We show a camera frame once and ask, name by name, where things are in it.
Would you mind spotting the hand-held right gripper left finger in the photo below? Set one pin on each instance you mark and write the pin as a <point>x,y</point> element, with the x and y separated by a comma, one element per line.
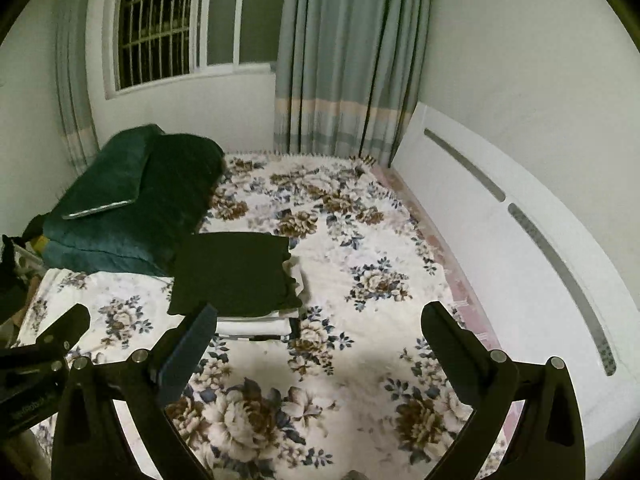
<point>185,355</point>

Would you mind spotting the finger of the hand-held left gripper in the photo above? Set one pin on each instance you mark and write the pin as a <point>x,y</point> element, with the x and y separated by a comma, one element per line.
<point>67,322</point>

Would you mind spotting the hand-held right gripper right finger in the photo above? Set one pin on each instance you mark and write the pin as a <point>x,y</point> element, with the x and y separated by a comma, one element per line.
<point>452,355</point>

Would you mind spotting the dark green garment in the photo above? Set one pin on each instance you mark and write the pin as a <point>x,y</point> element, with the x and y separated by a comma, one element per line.
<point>230,275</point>

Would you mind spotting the white folded clothes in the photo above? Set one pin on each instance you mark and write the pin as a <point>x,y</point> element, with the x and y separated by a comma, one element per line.
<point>255,327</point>

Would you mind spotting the dark object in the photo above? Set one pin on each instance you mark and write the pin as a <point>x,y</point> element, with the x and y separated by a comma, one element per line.
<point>10,280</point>

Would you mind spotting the white headboard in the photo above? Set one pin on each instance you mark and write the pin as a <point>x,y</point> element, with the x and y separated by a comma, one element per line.
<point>500,260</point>

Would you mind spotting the silver flat device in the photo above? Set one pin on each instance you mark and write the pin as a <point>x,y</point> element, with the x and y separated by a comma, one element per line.
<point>95,210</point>

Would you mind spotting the floral blanket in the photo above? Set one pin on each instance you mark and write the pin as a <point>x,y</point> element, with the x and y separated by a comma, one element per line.
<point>350,240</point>

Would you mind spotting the dark green quilt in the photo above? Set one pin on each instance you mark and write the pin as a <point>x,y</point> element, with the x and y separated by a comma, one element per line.
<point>150,185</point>

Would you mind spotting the narrow blue-grey curtain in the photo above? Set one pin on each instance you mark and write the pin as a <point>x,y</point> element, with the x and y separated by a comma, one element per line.
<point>75,110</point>

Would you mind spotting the wide blue-grey curtain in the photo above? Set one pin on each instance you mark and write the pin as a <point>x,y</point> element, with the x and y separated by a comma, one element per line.
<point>340,60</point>

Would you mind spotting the barred window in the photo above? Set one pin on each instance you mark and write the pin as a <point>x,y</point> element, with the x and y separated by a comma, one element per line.
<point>220,10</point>

